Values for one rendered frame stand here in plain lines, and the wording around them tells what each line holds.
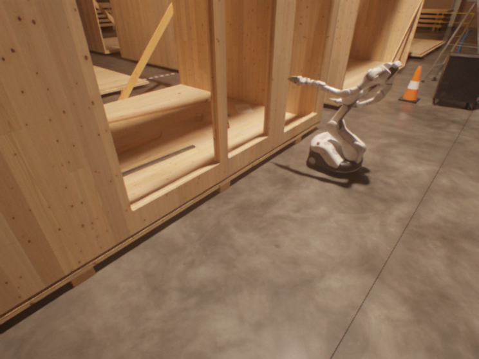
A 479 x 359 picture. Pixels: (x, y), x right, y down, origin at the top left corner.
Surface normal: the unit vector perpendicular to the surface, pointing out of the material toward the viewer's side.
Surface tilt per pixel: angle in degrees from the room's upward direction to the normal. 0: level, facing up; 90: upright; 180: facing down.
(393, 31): 90
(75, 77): 90
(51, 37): 90
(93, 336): 0
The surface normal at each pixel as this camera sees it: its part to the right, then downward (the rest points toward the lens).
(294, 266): 0.00, -0.84
